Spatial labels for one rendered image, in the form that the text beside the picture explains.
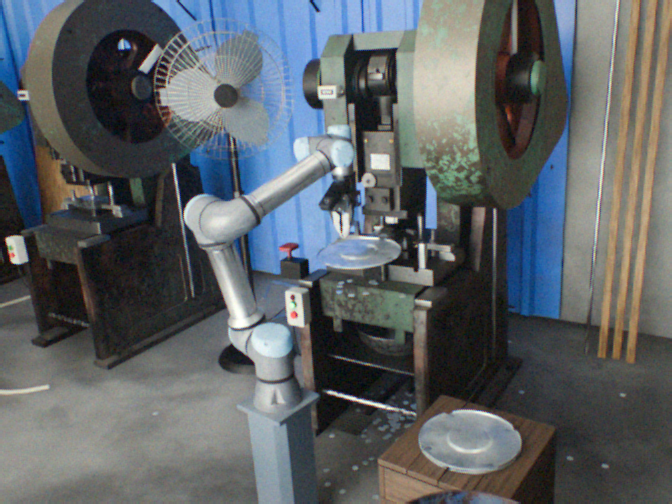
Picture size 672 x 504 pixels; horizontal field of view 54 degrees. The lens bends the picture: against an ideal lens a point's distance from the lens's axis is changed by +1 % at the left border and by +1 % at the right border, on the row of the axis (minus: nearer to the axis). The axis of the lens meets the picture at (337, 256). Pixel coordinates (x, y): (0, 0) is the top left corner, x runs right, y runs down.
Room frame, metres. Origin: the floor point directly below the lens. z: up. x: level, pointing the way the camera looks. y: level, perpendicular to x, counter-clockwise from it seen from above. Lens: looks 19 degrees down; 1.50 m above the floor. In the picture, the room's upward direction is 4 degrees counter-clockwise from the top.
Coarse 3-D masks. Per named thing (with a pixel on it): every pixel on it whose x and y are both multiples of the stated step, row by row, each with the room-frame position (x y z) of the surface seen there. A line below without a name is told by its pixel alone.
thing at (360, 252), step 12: (348, 240) 2.27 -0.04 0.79; (360, 240) 2.26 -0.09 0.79; (372, 240) 2.25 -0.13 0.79; (384, 240) 2.23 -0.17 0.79; (324, 252) 2.17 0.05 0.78; (336, 252) 2.16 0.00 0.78; (348, 252) 2.13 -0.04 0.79; (360, 252) 2.12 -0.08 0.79; (372, 252) 2.11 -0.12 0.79; (384, 252) 2.12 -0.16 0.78; (396, 252) 2.10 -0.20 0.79; (324, 264) 2.05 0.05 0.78; (348, 264) 2.03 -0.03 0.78; (360, 264) 2.02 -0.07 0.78; (372, 264) 2.01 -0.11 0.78
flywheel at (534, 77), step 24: (528, 0) 2.29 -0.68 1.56; (504, 24) 2.18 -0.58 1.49; (528, 24) 2.34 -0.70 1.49; (504, 48) 2.19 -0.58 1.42; (528, 48) 2.38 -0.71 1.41; (504, 72) 2.07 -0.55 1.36; (528, 72) 2.03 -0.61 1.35; (504, 96) 2.08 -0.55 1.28; (528, 96) 2.04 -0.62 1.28; (504, 120) 2.20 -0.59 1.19; (528, 120) 2.34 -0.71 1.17; (504, 144) 2.20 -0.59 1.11; (528, 144) 2.29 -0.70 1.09
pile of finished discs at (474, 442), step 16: (448, 416) 1.76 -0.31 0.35; (464, 416) 1.74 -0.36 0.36; (480, 416) 1.73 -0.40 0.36; (496, 416) 1.72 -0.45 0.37; (432, 432) 1.67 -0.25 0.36; (448, 432) 1.66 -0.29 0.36; (464, 432) 1.65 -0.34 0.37; (480, 432) 1.64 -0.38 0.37; (496, 432) 1.65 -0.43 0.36; (512, 432) 1.64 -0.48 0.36; (432, 448) 1.59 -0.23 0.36; (448, 448) 1.58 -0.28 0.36; (464, 448) 1.57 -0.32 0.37; (480, 448) 1.57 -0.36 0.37; (496, 448) 1.57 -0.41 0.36; (512, 448) 1.57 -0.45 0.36; (448, 464) 1.51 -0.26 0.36; (464, 464) 1.51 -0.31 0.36; (480, 464) 1.50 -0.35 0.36; (496, 464) 1.50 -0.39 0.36
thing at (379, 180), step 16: (384, 128) 2.33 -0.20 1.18; (368, 144) 2.32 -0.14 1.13; (384, 144) 2.28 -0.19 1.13; (368, 160) 2.32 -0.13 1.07; (384, 160) 2.28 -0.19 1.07; (368, 176) 2.31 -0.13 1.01; (384, 176) 2.28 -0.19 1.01; (368, 192) 2.29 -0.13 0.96; (384, 192) 2.25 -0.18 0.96; (400, 192) 2.26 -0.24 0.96; (368, 208) 2.29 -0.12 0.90; (384, 208) 2.25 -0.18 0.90; (400, 208) 2.26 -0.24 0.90
